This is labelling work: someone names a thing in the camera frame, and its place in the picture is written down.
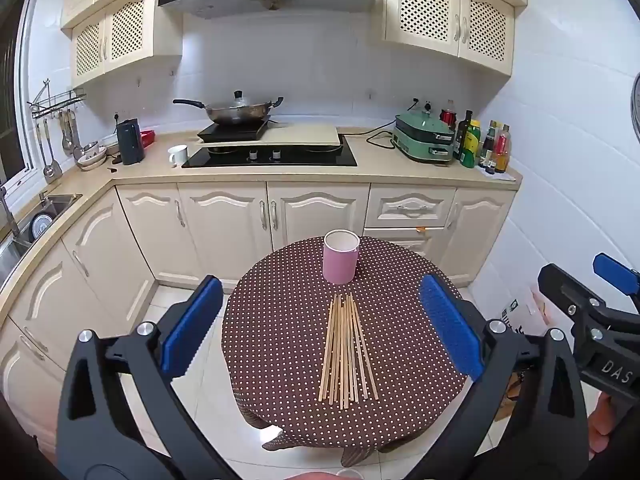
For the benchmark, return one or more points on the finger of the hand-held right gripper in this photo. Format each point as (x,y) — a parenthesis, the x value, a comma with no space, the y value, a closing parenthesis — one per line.
(615,272)
(565,285)

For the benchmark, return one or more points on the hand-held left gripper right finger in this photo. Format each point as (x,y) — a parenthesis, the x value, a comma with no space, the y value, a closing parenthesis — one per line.
(450,330)

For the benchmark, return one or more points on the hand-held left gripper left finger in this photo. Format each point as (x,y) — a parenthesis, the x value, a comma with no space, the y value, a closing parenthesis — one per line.
(192,320)

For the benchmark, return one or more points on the pile of wooden chopsticks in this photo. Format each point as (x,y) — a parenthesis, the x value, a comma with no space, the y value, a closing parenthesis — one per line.
(345,355)

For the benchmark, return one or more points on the pink cup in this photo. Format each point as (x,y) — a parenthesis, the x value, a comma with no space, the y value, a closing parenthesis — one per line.
(340,260)

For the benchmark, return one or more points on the person's right hand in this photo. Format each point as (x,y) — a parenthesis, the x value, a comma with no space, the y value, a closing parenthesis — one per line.
(600,425)

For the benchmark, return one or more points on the white plastic bag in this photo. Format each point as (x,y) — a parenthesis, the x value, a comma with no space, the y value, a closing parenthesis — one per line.
(520,310)

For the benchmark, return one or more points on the cream base cabinet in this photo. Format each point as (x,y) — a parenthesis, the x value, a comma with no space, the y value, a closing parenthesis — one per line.
(225,230)

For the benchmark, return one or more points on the cream drawer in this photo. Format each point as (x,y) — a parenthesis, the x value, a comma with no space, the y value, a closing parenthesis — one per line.
(410,207)
(395,237)

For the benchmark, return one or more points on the red sauce bottle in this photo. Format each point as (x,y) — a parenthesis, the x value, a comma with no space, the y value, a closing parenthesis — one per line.
(501,152)

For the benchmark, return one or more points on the dark sauce bottle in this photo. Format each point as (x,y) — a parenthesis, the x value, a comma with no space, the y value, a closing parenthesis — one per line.
(487,147)

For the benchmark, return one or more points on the grey round fan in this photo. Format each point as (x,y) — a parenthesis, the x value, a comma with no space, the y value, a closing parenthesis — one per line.
(636,110)

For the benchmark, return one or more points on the white mug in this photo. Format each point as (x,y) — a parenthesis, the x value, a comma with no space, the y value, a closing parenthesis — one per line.
(178,155)

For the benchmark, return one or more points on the green yellow bottle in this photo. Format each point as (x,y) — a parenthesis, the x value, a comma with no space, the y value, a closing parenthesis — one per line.
(471,147)

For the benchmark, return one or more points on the plate in sink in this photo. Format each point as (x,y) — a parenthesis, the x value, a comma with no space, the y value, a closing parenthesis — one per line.
(42,226)

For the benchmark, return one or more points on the dark oil bottle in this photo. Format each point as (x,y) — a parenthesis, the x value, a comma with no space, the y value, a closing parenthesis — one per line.
(462,137)

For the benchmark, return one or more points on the steel sink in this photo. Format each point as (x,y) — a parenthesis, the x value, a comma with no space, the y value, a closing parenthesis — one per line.
(50,210)

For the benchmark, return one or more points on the red box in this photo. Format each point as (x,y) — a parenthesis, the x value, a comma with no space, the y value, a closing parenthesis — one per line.
(148,138)

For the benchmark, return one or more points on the black kettle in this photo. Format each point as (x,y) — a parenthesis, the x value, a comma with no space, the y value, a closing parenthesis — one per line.
(130,142)

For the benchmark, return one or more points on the black induction cooker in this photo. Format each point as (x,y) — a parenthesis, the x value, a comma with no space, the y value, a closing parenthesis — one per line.
(225,132)

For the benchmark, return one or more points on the stacked bowls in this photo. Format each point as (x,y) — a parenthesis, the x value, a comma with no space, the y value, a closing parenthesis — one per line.
(91,157)

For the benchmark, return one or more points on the black glass hob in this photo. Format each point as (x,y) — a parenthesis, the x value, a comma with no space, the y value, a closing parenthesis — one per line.
(300,159)

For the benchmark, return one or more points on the green electric cooker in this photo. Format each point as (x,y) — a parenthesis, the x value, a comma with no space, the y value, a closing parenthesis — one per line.
(422,135)

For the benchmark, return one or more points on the hanging steel spatula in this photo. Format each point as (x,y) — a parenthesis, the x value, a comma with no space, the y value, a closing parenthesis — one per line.
(49,167)

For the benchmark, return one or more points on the steel wok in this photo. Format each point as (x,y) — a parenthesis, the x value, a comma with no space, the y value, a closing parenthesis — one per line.
(235,114)

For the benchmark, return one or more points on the steel faucet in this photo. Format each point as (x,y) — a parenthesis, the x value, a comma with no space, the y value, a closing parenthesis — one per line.
(9,215)

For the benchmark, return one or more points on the beige cutting board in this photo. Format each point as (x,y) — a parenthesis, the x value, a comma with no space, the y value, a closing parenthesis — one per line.
(300,135)

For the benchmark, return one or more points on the hanging steel ladle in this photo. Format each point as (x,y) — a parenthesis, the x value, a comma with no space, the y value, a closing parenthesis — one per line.
(67,140)

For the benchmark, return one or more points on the glass wok lid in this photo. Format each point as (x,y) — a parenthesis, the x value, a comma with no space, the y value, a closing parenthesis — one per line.
(239,102)

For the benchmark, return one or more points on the dark window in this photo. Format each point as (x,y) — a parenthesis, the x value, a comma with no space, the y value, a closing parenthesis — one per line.
(12,110)

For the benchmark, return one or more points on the wall socket with plug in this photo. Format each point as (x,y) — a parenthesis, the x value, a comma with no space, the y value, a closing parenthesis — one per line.
(422,104)

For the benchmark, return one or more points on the cream lattice wall cabinet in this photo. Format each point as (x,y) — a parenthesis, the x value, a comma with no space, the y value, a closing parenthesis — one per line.
(125,35)
(450,15)

